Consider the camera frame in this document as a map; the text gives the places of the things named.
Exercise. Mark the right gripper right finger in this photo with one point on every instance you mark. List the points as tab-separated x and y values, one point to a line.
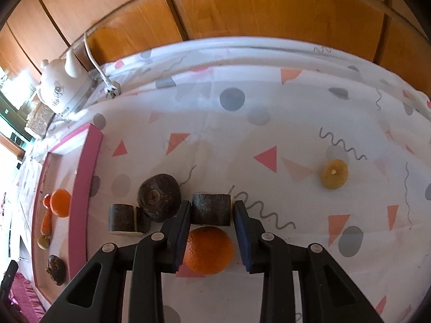
328	294

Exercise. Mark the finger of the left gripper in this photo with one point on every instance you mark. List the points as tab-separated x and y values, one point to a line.
7	281

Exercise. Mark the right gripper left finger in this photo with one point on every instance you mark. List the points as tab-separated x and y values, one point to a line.
96	293

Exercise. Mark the dark round root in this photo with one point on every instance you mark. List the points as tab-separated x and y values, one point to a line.
57	269

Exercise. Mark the yellow green small fruit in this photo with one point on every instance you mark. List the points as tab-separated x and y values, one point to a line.
43	242

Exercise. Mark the small orange carrot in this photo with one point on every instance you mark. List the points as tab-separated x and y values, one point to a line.
46	226

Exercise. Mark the dark cut root large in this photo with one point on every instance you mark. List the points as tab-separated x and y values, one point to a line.
127	220

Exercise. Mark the red tomato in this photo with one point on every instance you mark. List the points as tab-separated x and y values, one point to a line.
46	201

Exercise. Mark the orange mandarin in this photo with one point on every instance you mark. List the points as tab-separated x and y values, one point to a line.
209	250
60	203

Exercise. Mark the dark round beet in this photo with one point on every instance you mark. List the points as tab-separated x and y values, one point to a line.
159	197

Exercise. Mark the pink rimmed tray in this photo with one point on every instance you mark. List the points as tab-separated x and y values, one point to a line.
59	224

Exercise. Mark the patterned white tablecloth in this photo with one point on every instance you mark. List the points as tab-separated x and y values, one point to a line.
259	119

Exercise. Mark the ornate white tissue box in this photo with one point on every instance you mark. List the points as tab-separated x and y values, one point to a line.
39	120

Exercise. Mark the white ceramic electric kettle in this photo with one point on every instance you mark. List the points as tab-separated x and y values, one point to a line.
64	83

